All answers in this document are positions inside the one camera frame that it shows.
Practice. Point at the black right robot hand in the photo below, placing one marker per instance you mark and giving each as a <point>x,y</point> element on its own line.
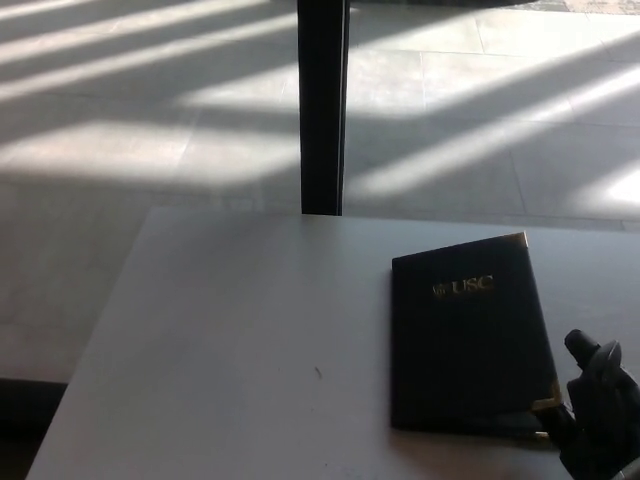
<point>602,415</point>

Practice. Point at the dark diary with gold corners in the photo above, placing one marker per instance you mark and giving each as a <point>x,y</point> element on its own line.
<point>465,350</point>

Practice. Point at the black vertical post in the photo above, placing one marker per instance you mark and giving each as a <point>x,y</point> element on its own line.
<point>322,110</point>

